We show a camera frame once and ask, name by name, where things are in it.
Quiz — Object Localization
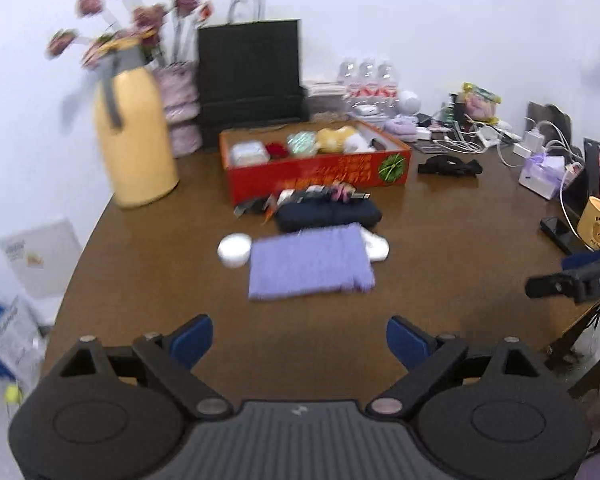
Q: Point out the clear water bottle red label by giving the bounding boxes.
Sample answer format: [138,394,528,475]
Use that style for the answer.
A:
[358,59,379,107]
[377,61,399,107]
[338,59,359,111]

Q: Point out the white flat device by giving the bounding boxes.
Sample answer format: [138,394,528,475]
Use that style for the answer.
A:
[360,227,391,262]

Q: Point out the black phone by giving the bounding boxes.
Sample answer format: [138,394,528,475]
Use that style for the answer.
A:
[539,216,588,256]

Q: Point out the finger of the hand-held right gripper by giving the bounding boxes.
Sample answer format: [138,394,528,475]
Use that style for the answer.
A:
[525,270,584,301]
[562,250,600,270]

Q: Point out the grey black hair clip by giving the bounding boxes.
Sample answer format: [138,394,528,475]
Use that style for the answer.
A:
[233,198,277,219]

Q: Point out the white ribbon tangle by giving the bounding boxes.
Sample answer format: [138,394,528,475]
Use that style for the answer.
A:
[442,119,525,157]

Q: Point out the yellow thermos jug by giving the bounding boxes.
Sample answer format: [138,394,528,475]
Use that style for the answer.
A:
[62,42,181,209]

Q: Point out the clear seed container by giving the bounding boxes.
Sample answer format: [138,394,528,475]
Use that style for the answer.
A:
[307,96,352,124]

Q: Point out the navy blue pouch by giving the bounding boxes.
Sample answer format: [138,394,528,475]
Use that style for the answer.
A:
[274,199,383,233]

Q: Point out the purple fuzzy pouch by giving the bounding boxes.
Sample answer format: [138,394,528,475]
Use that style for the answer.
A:
[384,116,418,142]

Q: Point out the pink glass vase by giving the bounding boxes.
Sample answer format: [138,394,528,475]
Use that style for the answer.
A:
[152,60,203,158]

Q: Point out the black photo frame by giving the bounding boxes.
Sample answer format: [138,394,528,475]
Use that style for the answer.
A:
[562,137,600,233]

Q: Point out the yellow mug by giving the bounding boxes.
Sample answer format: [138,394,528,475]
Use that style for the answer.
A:
[576,196,600,251]

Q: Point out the orange white plush toy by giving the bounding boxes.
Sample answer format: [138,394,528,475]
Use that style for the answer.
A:
[316,126,376,155]

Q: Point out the blue white packages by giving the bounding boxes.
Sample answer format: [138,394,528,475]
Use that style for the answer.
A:
[0,295,49,392]

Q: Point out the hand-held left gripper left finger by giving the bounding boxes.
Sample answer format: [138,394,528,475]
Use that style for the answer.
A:
[57,314,233,420]

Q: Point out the pale tin box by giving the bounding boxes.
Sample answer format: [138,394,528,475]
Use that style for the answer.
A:
[350,107,397,127]

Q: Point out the white round jar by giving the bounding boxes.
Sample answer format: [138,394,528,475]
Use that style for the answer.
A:
[217,233,253,269]

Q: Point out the pink flower bouquet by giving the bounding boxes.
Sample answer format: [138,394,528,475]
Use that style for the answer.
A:
[46,0,215,71]

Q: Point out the black strap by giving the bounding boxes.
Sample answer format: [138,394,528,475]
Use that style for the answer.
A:
[418,155,483,178]

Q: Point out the red cardboard box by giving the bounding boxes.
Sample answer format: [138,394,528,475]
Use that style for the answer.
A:
[219,120,412,206]

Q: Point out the brown bag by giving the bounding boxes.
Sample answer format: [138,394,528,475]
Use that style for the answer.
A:
[526,101,573,157]

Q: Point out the white red flat box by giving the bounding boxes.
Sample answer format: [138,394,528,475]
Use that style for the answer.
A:
[302,80,348,99]

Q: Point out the purple cloth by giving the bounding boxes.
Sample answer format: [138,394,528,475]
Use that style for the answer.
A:
[248,223,376,302]

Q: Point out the white charger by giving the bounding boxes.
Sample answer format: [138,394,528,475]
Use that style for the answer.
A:
[512,130,546,159]

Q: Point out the shiny green packet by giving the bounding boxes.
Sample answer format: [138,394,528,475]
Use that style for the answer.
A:
[286,131,320,157]

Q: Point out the black paper bag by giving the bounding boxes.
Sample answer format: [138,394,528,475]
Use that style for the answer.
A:
[196,0,309,148]

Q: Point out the colourful snack packet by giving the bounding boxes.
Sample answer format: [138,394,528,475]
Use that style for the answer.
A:
[461,82,502,124]

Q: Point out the white plastic case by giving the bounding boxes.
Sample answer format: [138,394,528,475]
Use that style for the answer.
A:
[230,142,270,167]

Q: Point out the white paper bag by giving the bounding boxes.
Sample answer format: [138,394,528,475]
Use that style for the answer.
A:
[0,217,84,302]

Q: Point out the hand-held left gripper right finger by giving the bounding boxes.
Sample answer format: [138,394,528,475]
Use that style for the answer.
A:
[367,316,543,419]

